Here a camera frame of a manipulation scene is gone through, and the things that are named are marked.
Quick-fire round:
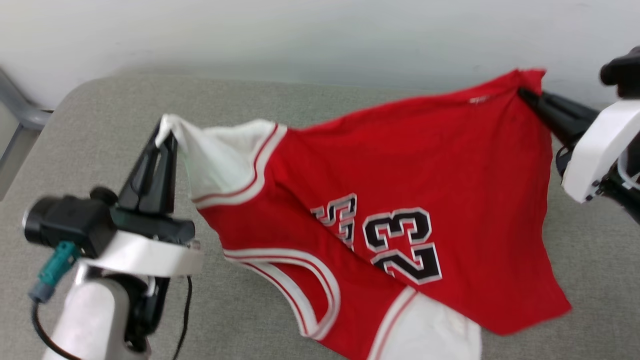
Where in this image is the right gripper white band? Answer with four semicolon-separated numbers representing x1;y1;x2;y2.
517;87;640;204

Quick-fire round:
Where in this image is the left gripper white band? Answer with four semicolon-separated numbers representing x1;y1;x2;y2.
79;125;204;279

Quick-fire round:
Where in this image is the red white basketball jersey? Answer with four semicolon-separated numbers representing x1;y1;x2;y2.
155;67;574;360

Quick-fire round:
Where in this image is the thin black cable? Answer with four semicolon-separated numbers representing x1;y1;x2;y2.
171;275;194;360

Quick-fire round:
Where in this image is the teal left cable connector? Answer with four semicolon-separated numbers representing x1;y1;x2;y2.
28;241;82;304

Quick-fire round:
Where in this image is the grey metal frame tube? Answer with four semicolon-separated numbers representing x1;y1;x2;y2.
0;67;54;171

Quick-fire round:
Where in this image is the thick black cable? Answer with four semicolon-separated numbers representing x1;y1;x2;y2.
31;299;83;360

